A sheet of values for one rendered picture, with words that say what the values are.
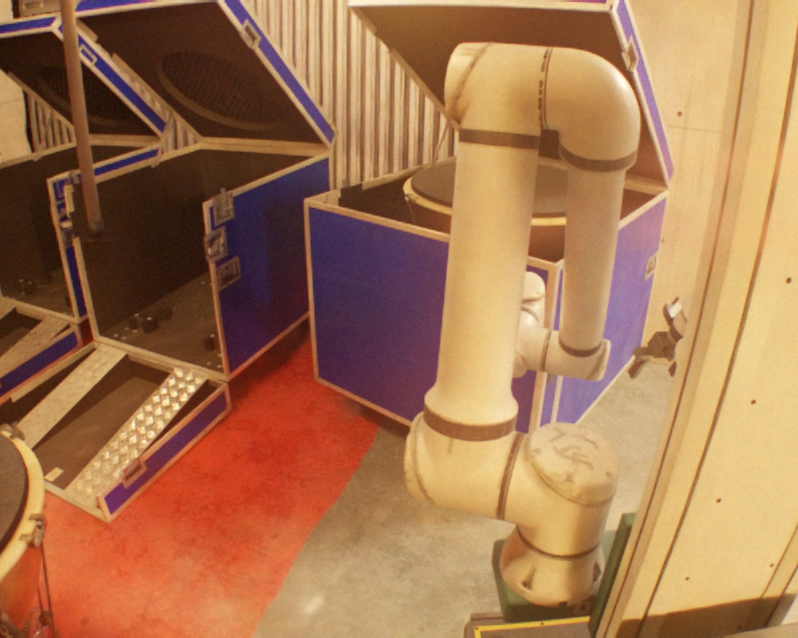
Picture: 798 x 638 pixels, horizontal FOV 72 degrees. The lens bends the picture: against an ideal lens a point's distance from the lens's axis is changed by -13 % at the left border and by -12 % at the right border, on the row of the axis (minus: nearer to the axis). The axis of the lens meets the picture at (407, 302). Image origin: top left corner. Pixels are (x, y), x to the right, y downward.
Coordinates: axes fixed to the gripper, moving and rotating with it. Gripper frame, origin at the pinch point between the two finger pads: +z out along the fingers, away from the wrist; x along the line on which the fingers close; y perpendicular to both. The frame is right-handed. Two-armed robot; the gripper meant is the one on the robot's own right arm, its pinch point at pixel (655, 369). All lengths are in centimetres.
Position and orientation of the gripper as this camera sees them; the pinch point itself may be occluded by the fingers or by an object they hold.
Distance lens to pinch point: 169.4
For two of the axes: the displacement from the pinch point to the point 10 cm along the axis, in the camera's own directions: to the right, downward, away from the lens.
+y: 1.4, 7.5, -6.4
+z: -2.0, 6.6, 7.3
